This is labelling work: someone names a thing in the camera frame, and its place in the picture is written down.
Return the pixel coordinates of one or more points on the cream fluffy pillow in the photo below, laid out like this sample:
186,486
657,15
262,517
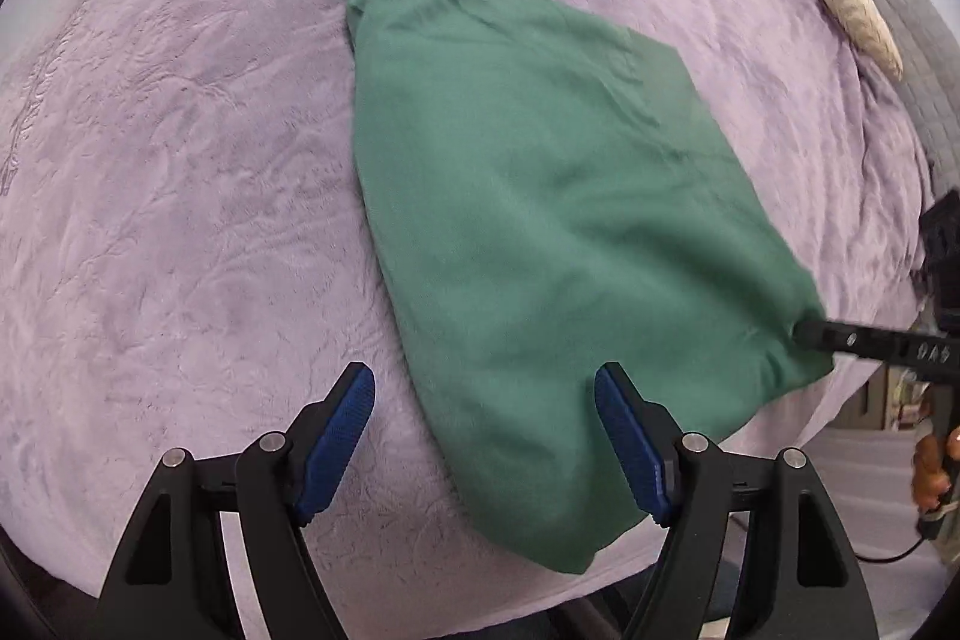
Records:
855,10

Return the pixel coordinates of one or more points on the green knit top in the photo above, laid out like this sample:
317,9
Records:
562,197

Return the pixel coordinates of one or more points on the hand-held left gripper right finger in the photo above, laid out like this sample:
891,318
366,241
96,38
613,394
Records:
630,445

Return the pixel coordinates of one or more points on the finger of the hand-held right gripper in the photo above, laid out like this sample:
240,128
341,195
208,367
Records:
862,341

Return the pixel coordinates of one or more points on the purple plush blanket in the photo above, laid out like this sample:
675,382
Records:
187,160

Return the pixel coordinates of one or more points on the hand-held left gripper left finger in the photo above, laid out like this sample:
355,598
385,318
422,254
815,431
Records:
337,437

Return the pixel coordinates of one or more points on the person's right hand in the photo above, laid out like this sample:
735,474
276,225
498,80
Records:
930,467

